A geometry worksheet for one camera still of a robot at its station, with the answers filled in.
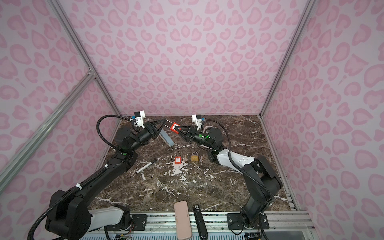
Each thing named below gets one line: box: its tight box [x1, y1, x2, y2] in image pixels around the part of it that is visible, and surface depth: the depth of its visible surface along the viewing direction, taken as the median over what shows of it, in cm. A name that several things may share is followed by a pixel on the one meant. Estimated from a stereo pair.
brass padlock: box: [191, 151, 199, 162], surface depth 97 cm
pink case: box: [174, 200, 192, 240], surface depth 74 cm
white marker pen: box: [135, 159, 158, 174], surface depth 94 cm
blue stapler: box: [158, 128, 175, 148], surface depth 103 cm
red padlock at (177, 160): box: [174, 156, 182, 165], surface depth 95 cm
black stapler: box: [192, 204, 209, 240], surface depth 74 cm
